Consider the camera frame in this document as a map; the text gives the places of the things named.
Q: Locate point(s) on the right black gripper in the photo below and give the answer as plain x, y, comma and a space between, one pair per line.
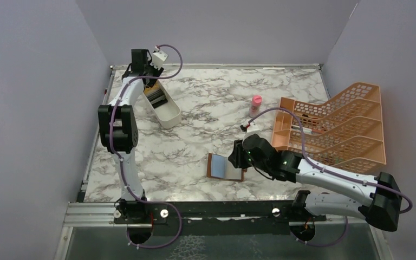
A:
236, 157

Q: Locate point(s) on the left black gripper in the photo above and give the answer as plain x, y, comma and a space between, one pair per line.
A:
156, 72

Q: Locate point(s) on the brown leather card holder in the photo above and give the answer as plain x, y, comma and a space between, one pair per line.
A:
218, 167

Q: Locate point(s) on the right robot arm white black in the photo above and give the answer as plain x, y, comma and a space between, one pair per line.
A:
377, 200

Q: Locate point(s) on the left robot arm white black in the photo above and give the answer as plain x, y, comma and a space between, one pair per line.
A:
118, 128

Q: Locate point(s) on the stack of credit cards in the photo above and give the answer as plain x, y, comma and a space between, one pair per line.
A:
155, 95

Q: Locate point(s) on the pink small bottle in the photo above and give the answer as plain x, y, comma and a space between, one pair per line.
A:
255, 104

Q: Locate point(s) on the white oblong plastic tray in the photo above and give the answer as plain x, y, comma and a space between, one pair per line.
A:
169, 114

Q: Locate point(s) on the orange plastic file organizer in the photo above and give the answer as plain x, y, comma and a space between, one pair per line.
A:
345, 132

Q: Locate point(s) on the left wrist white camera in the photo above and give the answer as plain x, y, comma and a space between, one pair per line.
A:
158, 59

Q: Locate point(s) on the wrist white camera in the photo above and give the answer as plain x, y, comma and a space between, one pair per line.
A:
251, 129
158, 59

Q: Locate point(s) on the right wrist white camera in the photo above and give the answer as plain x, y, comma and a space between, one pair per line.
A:
251, 129

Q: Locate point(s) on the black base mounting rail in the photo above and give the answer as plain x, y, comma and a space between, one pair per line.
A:
214, 218

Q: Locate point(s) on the aluminium table frame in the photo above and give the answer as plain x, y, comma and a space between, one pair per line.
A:
172, 164

